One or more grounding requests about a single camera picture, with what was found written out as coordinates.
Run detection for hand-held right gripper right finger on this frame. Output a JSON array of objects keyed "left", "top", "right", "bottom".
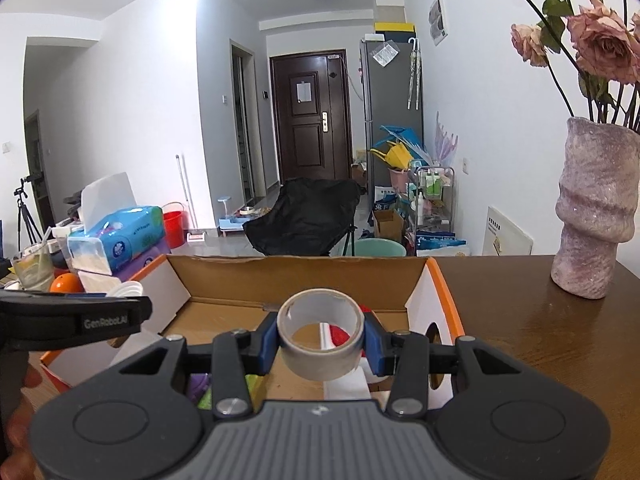
[{"left": 364, "top": 312, "right": 523, "bottom": 418}]

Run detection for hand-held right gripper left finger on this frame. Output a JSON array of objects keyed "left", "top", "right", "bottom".
[{"left": 120, "top": 312, "right": 279, "bottom": 420}]

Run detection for red white lint brush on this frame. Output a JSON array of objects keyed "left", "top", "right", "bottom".
[{"left": 320, "top": 304, "right": 373, "bottom": 402}]

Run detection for grey tape roll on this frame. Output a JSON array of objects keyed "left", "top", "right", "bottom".
[{"left": 276, "top": 288, "right": 366, "bottom": 381}]

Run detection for white ridged bottle cap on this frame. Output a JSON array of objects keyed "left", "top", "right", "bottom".
[{"left": 106, "top": 281, "right": 144, "bottom": 302}]

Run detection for red cardboard box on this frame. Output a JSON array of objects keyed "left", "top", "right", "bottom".
[{"left": 39, "top": 254, "right": 466, "bottom": 411}]

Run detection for person's left hand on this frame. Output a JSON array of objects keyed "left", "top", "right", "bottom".
[{"left": 5, "top": 364, "right": 43, "bottom": 476}]

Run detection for orange fruit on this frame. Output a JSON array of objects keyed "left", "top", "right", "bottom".
[{"left": 50, "top": 272, "right": 83, "bottom": 295}]

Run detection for glass cup with straw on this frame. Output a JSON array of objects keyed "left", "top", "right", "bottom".
[{"left": 11, "top": 227, "right": 55, "bottom": 292}]

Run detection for green plastic basin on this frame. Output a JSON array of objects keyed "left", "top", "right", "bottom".
[{"left": 354, "top": 237, "right": 407, "bottom": 257}]

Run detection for blue tissue pack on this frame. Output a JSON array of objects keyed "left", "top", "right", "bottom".
[{"left": 66, "top": 172, "right": 165, "bottom": 276}]

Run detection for white purple tissue box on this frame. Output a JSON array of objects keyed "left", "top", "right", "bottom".
[{"left": 75, "top": 240, "right": 168, "bottom": 295}]

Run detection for blue white tissue package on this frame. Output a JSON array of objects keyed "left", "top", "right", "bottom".
[{"left": 415, "top": 230, "right": 471, "bottom": 257}]

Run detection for small brown cardboard box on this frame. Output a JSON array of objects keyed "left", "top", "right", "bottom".
[{"left": 372, "top": 208, "right": 406, "bottom": 243}]

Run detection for blue white pet feeder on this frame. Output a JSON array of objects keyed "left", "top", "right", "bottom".
[{"left": 216, "top": 196, "right": 261, "bottom": 233}]

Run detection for white mop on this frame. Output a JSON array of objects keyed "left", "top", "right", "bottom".
[{"left": 175, "top": 154, "right": 206, "bottom": 243}]

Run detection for black folding chair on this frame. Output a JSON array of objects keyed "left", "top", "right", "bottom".
[{"left": 243, "top": 177, "right": 361, "bottom": 257}]

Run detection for red bucket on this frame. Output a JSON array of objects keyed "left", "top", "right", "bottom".
[{"left": 161, "top": 202, "right": 187, "bottom": 250}]

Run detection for blue printed package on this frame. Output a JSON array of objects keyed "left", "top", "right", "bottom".
[{"left": 374, "top": 186, "right": 401, "bottom": 211}]

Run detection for pink bucket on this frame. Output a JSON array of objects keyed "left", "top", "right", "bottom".
[{"left": 389, "top": 166, "right": 413, "bottom": 193}]

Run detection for white flat board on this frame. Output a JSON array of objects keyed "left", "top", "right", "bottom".
[{"left": 482, "top": 205, "right": 534, "bottom": 256}]

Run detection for metal rolling cart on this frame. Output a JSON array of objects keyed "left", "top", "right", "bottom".
[{"left": 409, "top": 165, "right": 456, "bottom": 241}]

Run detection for yellow plastic item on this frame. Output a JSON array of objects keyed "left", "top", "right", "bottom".
[{"left": 370, "top": 141, "right": 416, "bottom": 171}]

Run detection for dark brown door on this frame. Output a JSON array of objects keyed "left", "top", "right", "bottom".
[{"left": 269, "top": 50, "right": 353, "bottom": 184}]

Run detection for blue plastic item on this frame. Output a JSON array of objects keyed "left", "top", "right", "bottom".
[{"left": 378, "top": 124, "right": 426, "bottom": 156}]

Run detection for purple feather decoration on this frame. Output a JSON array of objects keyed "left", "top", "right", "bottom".
[{"left": 434, "top": 111, "right": 460, "bottom": 166}]

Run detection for grey refrigerator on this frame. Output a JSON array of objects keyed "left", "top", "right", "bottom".
[{"left": 360, "top": 36, "right": 425, "bottom": 196}]

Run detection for pink textured vase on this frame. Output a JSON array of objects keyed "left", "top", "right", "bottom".
[{"left": 551, "top": 116, "right": 640, "bottom": 300}]

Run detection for clear folded umbrella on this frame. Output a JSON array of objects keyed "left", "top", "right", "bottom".
[{"left": 405, "top": 36, "right": 423, "bottom": 111}]

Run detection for clear plastic document bag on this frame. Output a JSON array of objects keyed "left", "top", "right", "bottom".
[{"left": 372, "top": 40, "right": 401, "bottom": 67}]

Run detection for dried pink roses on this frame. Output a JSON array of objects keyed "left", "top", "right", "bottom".
[{"left": 415, "top": 0, "right": 640, "bottom": 133}]

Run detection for black camera tripod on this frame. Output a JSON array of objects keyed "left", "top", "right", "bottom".
[{"left": 12, "top": 175, "right": 46, "bottom": 251}]

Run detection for white wall panel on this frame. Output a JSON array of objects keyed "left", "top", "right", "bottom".
[{"left": 428, "top": 0, "right": 448, "bottom": 47}]

